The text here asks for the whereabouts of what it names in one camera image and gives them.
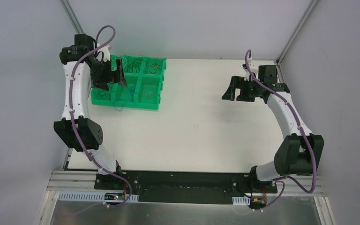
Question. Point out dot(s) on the aluminium frame rail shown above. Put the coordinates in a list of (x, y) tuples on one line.
[(85, 181)]

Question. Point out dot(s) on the right controller board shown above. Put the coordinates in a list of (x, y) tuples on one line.
[(257, 202)]

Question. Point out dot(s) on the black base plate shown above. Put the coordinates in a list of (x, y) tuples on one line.
[(197, 195)]

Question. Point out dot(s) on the right white slotted duct piece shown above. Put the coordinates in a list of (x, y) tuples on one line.
[(245, 201)]

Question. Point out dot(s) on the white slotted cable duct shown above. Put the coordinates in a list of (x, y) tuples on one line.
[(84, 196)]

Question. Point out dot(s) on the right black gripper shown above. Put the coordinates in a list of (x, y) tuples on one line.
[(238, 90)]

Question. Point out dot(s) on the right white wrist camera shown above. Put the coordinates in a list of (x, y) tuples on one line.
[(250, 75)]

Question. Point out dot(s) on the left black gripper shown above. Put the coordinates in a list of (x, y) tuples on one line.
[(112, 76)]

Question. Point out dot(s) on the controller board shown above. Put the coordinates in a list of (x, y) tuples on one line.
[(114, 197), (257, 202)]

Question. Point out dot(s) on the green compartment tray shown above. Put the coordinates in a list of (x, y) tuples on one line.
[(145, 78)]

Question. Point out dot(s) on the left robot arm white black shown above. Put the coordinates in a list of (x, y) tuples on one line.
[(87, 65)]

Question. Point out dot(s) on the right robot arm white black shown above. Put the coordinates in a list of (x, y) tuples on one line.
[(299, 154)]

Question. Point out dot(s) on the left controller board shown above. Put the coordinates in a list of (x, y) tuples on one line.
[(114, 197)]

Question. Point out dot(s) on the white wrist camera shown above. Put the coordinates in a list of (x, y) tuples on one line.
[(103, 55), (250, 75)]

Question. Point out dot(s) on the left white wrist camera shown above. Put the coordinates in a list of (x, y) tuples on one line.
[(103, 55)]

